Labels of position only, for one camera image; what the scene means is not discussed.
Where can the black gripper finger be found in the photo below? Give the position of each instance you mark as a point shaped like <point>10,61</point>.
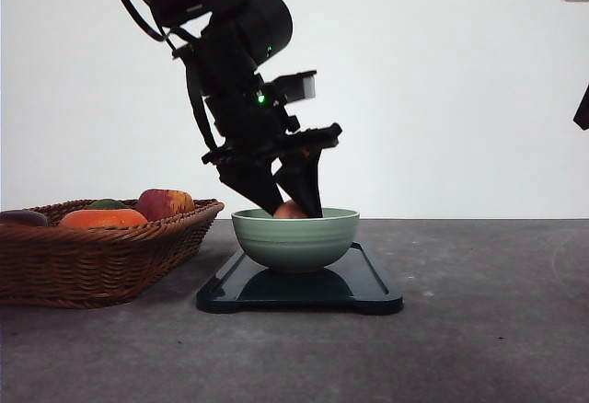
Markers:
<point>581,116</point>

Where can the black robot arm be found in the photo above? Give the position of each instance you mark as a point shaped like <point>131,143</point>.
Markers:
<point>258,29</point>

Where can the dark blue rectangular tray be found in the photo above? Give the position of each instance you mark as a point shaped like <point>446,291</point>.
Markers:
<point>354,282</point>

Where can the dark purple fruit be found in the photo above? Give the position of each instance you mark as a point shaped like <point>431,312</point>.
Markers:
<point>23,217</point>

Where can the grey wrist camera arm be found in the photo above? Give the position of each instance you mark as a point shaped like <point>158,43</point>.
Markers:
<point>296,86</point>

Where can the dark green fruit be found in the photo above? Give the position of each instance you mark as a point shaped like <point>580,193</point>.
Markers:
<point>106,204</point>

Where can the brown wicker basket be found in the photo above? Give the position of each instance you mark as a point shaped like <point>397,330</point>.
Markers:
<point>91,267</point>

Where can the brown egg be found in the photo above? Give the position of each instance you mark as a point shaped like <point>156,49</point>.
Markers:
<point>289,210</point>

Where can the orange tangerine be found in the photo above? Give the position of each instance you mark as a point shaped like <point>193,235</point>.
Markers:
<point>101,218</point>

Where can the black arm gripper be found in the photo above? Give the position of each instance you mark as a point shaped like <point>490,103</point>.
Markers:
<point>255,125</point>

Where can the red yellow apple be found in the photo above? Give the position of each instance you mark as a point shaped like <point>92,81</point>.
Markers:
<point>157,204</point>

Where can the green ceramic bowl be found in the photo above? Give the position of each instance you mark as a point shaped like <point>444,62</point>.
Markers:
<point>294,243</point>

